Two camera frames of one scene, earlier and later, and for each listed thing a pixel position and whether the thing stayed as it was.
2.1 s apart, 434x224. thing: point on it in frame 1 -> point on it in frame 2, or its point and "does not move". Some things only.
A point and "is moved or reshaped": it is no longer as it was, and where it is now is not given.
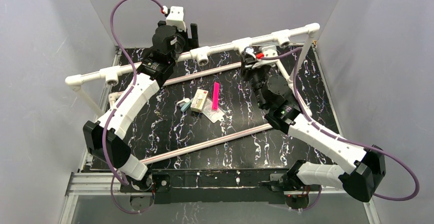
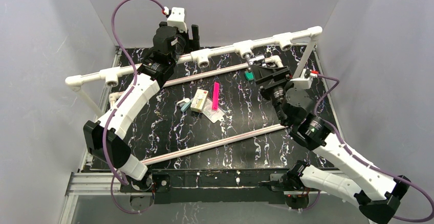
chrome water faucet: x=250 y=50 is moved or reshaped
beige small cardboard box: x=199 y=100 does not move
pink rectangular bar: x=216 y=95 does not move
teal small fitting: x=186 y=106 does not move
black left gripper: x=194 y=43 does not move
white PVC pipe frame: x=198 y=57 is moved or reshaped
